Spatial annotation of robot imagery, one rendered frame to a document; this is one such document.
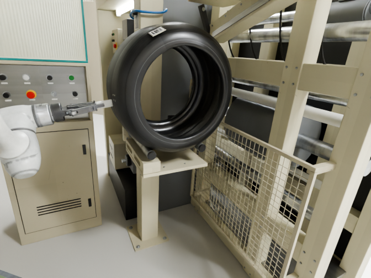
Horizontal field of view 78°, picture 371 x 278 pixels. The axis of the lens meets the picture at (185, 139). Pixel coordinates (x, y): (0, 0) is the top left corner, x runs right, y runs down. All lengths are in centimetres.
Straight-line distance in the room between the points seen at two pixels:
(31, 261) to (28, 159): 118
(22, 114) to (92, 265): 117
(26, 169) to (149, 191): 93
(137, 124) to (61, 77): 80
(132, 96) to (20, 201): 123
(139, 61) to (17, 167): 56
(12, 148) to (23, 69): 84
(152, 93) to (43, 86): 68
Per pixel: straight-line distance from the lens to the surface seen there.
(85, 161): 179
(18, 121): 101
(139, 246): 188
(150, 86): 140
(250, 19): 124
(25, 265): 201
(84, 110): 102
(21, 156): 93
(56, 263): 193
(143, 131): 101
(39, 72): 167
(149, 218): 181
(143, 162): 111
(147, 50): 96
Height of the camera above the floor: 137
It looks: 21 degrees down
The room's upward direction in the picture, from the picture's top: 4 degrees clockwise
